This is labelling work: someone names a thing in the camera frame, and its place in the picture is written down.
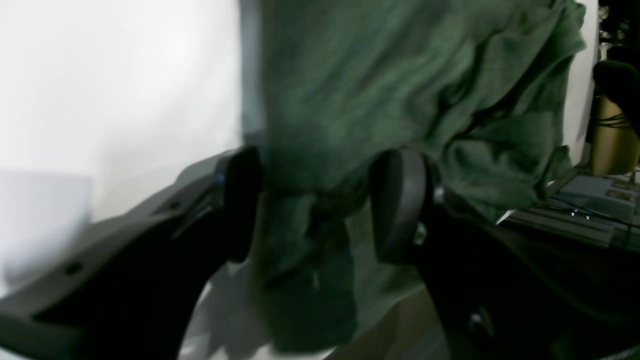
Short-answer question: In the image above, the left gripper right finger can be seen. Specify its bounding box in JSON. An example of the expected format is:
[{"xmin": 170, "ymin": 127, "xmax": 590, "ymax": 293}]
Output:
[{"xmin": 370, "ymin": 148, "xmax": 640, "ymax": 360}]

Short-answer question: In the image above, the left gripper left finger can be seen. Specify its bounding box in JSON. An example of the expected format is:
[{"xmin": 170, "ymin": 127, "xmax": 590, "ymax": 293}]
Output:
[{"xmin": 0, "ymin": 146, "xmax": 262, "ymax": 360}]

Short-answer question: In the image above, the green long-sleeve T-shirt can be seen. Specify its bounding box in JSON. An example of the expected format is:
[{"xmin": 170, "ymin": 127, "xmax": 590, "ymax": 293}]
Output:
[{"xmin": 251, "ymin": 0, "xmax": 586, "ymax": 354}]

